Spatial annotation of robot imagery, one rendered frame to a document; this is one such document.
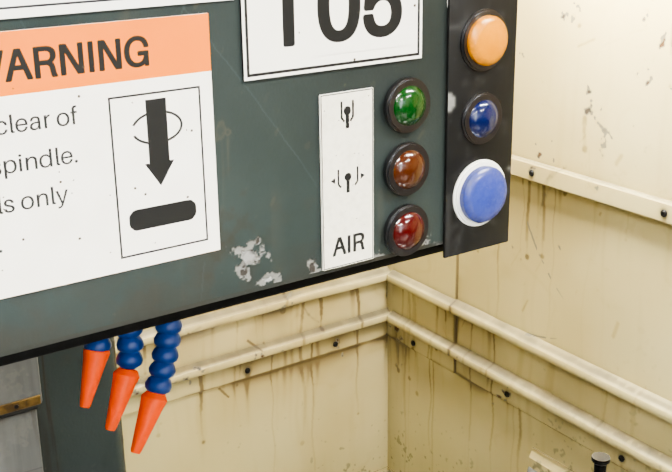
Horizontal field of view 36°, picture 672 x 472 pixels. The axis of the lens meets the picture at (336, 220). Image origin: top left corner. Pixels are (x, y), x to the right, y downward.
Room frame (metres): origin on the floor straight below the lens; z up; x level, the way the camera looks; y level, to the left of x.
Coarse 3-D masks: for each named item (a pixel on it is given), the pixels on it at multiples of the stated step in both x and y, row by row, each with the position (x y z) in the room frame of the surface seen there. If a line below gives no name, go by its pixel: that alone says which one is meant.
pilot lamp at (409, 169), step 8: (408, 152) 0.49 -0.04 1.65; (416, 152) 0.50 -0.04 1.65; (400, 160) 0.49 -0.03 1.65; (408, 160) 0.49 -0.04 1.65; (416, 160) 0.49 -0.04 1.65; (400, 168) 0.49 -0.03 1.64; (408, 168) 0.49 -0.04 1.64; (416, 168) 0.49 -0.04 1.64; (424, 168) 0.50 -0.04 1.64; (400, 176) 0.49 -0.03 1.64; (408, 176) 0.49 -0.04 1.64; (416, 176) 0.49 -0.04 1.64; (400, 184) 0.49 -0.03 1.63; (408, 184) 0.49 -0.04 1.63; (416, 184) 0.50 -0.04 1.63
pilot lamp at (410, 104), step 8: (408, 88) 0.49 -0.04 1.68; (416, 88) 0.50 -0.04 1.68; (400, 96) 0.49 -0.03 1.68; (408, 96) 0.49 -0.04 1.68; (416, 96) 0.49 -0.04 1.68; (424, 96) 0.50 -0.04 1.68; (400, 104) 0.49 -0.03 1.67; (408, 104) 0.49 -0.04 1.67; (416, 104) 0.49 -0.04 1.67; (424, 104) 0.50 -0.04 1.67; (400, 112) 0.49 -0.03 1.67; (408, 112) 0.49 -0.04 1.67; (416, 112) 0.49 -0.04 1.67; (400, 120) 0.49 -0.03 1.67; (408, 120) 0.49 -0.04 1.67; (416, 120) 0.49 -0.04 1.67
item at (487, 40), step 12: (480, 24) 0.51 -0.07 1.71; (492, 24) 0.52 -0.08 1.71; (504, 24) 0.52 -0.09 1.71; (468, 36) 0.51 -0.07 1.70; (480, 36) 0.51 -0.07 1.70; (492, 36) 0.52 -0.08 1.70; (504, 36) 0.52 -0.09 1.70; (468, 48) 0.51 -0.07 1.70; (480, 48) 0.51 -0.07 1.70; (492, 48) 0.52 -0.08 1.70; (504, 48) 0.52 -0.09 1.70; (480, 60) 0.51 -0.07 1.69; (492, 60) 0.52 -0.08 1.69
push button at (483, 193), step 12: (480, 168) 0.52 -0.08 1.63; (492, 168) 0.52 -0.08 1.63; (468, 180) 0.51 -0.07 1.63; (480, 180) 0.51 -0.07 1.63; (492, 180) 0.52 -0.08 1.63; (504, 180) 0.52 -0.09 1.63; (468, 192) 0.51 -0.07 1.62; (480, 192) 0.51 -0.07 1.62; (492, 192) 0.52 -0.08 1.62; (504, 192) 0.52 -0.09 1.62; (468, 204) 0.51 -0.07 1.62; (480, 204) 0.51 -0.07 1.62; (492, 204) 0.52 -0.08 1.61; (468, 216) 0.51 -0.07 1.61; (480, 216) 0.51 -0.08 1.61; (492, 216) 0.52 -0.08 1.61
